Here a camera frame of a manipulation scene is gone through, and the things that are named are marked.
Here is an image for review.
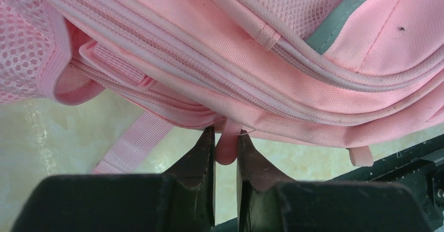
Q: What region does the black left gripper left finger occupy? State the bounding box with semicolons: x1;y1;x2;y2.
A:
12;127;215;231

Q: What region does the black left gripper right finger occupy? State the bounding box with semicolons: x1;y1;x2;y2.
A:
237;130;434;231

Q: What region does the pink student backpack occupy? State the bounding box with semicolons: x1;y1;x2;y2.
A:
1;0;443;173

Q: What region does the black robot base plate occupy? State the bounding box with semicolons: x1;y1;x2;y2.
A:
212;133;444;232

